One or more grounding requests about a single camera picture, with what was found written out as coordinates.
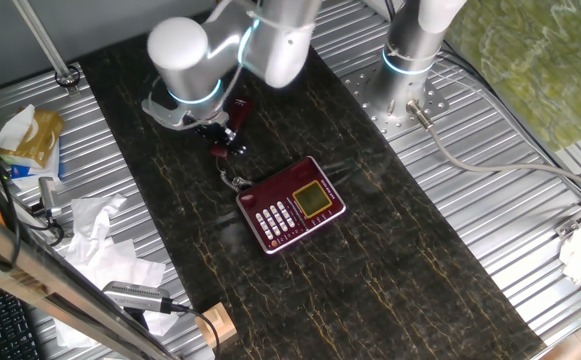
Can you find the crumpled white tissue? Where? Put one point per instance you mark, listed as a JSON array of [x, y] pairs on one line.
[[95, 220]]

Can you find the large white tissue sheet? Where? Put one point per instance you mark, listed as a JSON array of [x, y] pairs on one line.
[[115, 267]]

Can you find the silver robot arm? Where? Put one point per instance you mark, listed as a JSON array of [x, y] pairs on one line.
[[190, 55]]

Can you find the silver camera on stand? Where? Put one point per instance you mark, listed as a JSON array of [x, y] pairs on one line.
[[49, 195]]

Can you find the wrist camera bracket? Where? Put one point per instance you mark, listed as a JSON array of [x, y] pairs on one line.
[[162, 114]]

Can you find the grey ribbed camera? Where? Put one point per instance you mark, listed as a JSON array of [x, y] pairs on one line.
[[137, 295]]

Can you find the silver robot mounting plate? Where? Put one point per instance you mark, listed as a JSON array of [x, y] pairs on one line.
[[370, 112]]

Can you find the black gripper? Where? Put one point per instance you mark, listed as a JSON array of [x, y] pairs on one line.
[[210, 132]]

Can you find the light wooden block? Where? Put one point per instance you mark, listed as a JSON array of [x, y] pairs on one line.
[[217, 325]]

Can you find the white and blue packet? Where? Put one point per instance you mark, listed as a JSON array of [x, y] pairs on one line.
[[35, 172]]

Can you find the shiny metal frame beam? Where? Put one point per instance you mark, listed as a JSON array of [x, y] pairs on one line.
[[45, 280]]

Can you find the black marble pattern mat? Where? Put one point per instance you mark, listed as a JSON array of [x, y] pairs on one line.
[[345, 280]]

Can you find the black keyboard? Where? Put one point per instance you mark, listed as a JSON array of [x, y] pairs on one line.
[[0, 325]]

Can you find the green marble pattern sheet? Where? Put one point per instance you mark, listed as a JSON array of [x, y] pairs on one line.
[[535, 65]]

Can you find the yellow tissue box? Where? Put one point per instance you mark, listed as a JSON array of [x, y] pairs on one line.
[[40, 135]]

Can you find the dark red telephone handset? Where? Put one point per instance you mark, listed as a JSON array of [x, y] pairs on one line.
[[243, 109]]

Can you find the aluminium camera pole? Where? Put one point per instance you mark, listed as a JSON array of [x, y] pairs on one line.
[[45, 45]]

